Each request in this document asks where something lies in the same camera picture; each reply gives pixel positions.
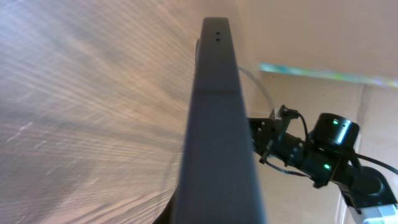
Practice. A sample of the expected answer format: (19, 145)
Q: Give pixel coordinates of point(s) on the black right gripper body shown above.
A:
(271, 139)

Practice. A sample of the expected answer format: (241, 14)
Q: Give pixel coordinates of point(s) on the blue Galaxy smartphone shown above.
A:
(218, 179)

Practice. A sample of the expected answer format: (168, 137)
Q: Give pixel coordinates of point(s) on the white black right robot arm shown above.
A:
(326, 154)

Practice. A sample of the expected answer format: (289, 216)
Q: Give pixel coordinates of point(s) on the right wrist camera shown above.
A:
(284, 113)

